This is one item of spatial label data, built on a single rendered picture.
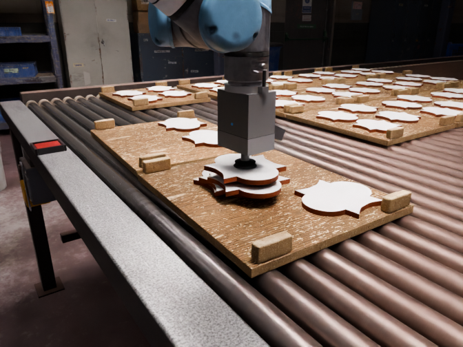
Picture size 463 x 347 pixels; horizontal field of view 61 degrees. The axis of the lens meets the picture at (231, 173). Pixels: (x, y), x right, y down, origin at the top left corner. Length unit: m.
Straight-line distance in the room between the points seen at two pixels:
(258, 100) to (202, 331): 0.37
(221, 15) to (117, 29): 5.03
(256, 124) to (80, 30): 4.82
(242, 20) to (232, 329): 0.34
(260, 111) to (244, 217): 0.18
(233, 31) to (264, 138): 0.26
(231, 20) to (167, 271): 0.33
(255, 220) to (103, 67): 4.93
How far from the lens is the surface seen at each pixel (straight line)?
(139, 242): 0.63
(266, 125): 0.68
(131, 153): 0.98
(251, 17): 0.48
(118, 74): 5.51
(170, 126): 1.18
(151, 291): 0.52
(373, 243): 0.65
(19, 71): 5.31
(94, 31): 5.42
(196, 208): 0.67
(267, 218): 0.64
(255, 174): 0.68
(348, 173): 0.92
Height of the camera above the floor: 1.23
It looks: 21 degrees down
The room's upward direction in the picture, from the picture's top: straight up
